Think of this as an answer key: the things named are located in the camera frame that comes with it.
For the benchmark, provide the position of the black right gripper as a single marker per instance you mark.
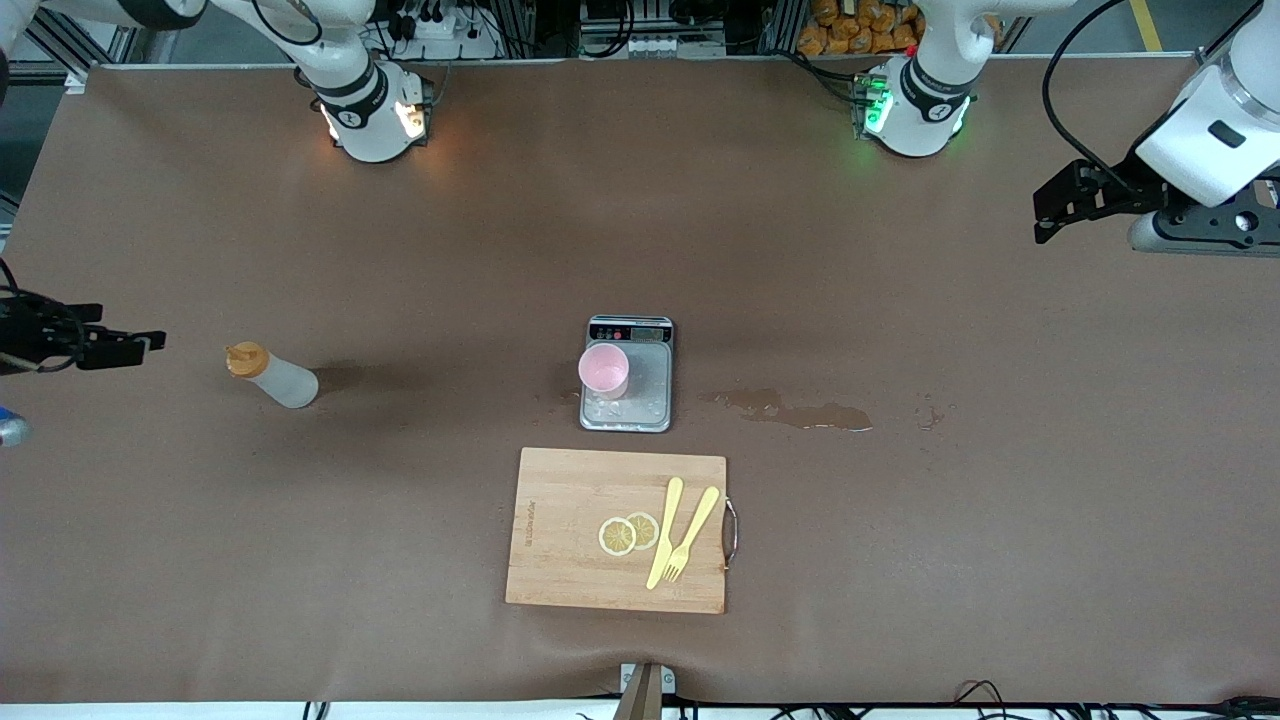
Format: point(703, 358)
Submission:
point(28, 335)

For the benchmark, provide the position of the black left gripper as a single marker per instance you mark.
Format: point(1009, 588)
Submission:
point(1127, 189)

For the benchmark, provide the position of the orange-capped clear sauce bottle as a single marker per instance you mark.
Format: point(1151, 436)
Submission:
point(280, 380)

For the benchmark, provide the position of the pink plastic cup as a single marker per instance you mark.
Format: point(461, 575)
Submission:
point(603, 372)

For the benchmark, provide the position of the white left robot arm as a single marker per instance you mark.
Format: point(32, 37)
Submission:
point(1215, 150)

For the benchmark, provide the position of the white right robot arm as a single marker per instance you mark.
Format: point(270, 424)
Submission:
point(370, 120)

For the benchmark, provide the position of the orange snack bags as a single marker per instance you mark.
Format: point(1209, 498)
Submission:
point(850, 30)

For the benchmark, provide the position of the brown table cover mat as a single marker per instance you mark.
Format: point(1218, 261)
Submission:
point(500, 230)

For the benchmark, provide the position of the white connector block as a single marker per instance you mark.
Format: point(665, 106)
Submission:
point(660, 46)

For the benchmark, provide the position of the white power strip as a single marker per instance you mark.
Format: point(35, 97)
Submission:
point(445, 40)

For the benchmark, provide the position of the silver digital kitchen scale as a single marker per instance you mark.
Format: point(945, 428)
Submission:
point(652, 385)

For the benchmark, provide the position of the yellow plastic fork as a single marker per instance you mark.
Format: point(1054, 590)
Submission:
point(697, 525)

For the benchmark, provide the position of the wooden cutting board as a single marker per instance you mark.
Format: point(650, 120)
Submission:
point(570, 560)

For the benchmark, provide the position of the yellow plastic knife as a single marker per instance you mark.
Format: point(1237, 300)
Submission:
point(667, 525)

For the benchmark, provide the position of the yellow lemon slice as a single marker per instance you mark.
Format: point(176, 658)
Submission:
point(615, 537)
point(647, 528)

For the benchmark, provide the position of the table edge mounting bracket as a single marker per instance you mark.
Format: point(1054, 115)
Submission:
point(647, 690)

